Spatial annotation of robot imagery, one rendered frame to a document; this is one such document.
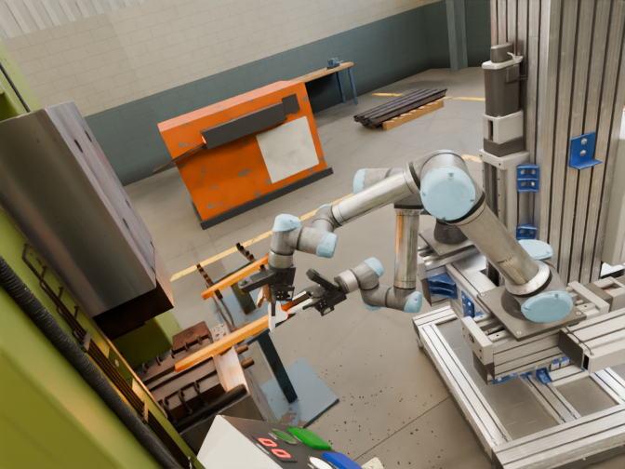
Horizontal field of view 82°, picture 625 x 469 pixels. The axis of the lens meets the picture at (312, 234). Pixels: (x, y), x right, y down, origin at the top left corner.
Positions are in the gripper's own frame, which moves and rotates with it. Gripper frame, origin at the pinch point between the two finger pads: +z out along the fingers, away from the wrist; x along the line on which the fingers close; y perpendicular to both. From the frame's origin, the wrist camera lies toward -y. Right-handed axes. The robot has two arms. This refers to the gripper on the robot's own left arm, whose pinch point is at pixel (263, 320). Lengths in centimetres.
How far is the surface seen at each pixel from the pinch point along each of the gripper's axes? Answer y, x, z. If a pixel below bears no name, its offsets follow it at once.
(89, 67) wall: -127, 753, -71
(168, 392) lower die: -27.7, -6.8, 17.7
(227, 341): -11.1, -1.4, 6.2
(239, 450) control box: -21, -51, -9
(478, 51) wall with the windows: 639, 585, -275
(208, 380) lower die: -17.3, -9.2, 13.0
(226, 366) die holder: -10.0, -0.3, 16.4
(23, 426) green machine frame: -51, -44, -15
